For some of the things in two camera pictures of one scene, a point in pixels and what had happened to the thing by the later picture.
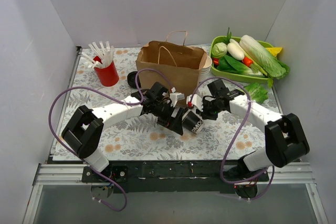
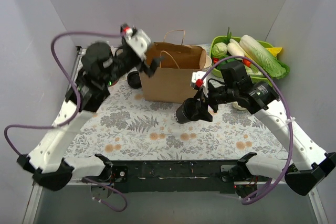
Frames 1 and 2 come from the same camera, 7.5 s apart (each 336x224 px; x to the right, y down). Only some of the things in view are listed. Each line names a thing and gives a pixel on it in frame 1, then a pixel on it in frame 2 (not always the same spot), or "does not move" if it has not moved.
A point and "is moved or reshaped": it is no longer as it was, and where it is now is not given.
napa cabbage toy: x=262 y=56 does not move
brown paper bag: x=171 y=62 does not move
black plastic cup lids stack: x=131 y=81 does not move
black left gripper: x=171 y=118 → x=140 y=62
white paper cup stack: x=206 y=68 does not move
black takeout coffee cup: x=190 y=121 is moved or reshaped
